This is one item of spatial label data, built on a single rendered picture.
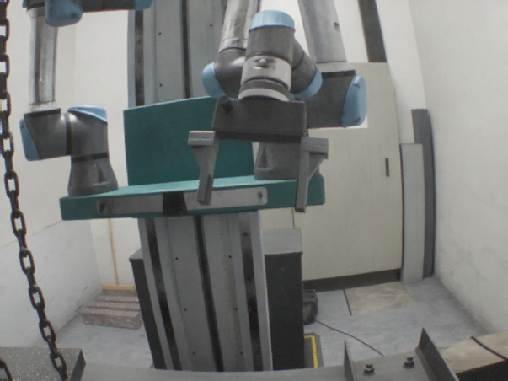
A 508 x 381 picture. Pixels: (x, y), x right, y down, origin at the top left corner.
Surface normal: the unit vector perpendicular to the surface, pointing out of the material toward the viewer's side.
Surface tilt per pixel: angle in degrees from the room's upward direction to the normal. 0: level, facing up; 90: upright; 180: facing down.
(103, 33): 90
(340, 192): 90
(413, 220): 90
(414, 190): 90
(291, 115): 67
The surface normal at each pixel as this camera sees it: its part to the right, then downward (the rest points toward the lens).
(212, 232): -0.07, 0.12
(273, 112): -0.17, -0.27
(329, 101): -0.45, 0.31
